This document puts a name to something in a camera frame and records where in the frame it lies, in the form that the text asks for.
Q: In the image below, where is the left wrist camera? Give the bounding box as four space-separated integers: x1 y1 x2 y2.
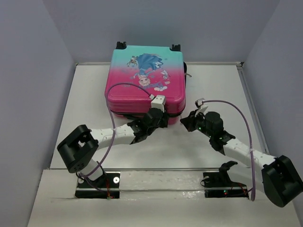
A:
151 95 166 113

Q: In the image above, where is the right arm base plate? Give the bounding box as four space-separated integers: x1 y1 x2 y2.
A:
200 161 249 199

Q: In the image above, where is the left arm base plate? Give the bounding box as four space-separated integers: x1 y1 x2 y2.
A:
74 171 120 200

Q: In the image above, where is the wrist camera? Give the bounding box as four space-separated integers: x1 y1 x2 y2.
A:
151 95 166 113
195 98 208 115

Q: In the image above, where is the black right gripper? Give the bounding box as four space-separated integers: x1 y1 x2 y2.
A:
179 109 213 139

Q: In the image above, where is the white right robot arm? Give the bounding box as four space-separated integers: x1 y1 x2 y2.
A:
180 110 303 208

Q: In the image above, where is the pink and teal suitcase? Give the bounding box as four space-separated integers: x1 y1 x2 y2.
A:
105 42 187 125

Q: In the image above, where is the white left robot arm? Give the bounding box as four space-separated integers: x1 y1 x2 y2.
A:
57 108 169 187

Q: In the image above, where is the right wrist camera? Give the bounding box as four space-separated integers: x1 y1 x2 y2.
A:
195 98 208 115

